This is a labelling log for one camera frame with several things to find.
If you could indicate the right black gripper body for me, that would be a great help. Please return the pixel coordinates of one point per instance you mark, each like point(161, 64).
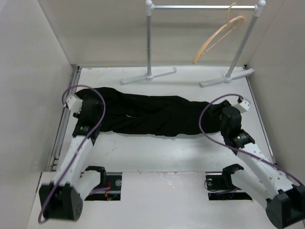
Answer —
point(223, 132)

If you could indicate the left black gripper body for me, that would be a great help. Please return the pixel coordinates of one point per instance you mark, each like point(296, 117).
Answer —
point(100, 108)

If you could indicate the black trousers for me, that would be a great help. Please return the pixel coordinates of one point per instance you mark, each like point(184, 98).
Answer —
point(155, 115)

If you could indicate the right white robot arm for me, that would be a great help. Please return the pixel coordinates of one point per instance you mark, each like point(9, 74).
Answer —
point(282, 200)

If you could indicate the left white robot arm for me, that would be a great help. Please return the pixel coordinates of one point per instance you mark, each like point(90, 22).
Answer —
point(63, 197)

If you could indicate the beige plastic hanger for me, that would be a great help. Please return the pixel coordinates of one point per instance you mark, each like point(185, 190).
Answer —
point(231, 25)

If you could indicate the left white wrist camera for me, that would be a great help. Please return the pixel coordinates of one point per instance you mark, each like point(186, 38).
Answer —
point(73, 103)

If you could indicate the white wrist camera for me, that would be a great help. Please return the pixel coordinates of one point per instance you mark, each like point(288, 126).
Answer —
point(73, 103)
point(242, 105)

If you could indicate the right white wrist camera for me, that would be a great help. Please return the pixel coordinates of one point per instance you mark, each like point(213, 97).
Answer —
point(242, 105)

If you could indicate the aluminium side rail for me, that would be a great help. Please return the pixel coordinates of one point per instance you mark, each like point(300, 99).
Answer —
point(55, 154)

